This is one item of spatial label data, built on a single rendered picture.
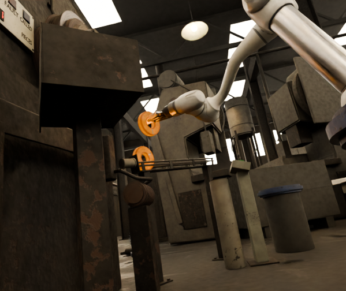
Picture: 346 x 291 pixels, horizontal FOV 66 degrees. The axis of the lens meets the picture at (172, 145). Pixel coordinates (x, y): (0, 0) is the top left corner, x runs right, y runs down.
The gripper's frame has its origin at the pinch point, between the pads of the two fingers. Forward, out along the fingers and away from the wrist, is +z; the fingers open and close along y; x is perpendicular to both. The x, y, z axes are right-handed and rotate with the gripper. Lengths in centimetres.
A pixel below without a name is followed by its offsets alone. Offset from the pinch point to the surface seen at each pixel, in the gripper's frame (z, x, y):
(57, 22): -19, 27, -65
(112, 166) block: 0.8, -30.0, -28.4
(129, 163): 5.3, -26.3, -13.4
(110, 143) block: 1.1, -17.5, -28.7
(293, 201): -46, -59, 83
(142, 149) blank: 6.6, -16.6, -1.7
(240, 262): -27, -88, 35
